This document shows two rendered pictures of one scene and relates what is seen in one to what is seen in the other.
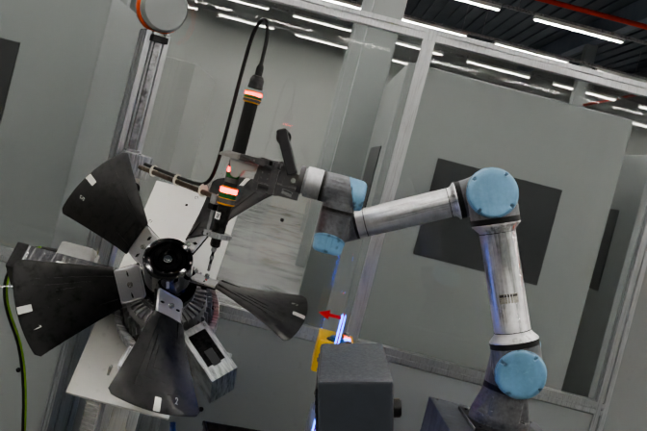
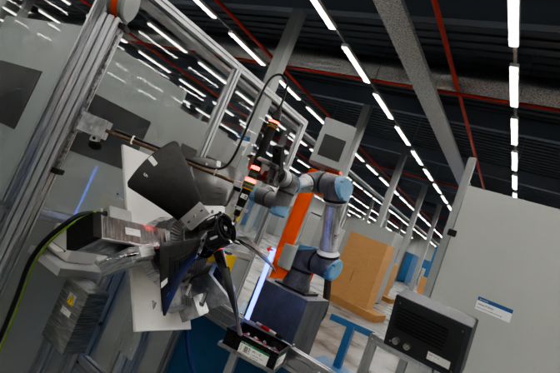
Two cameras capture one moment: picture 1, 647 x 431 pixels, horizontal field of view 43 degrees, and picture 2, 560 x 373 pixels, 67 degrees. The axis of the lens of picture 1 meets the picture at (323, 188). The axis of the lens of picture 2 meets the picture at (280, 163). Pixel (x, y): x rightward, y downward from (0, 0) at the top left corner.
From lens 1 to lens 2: 1.84 m
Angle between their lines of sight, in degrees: 56
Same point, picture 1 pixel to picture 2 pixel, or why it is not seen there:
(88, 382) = (145, 318)
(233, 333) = not seen: hidden behind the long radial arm
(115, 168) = (171, 154)
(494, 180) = (347, 183)
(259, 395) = not seen: hidden behind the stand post
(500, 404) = (307, 280)
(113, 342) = (147, 281)
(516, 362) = (337, 265)
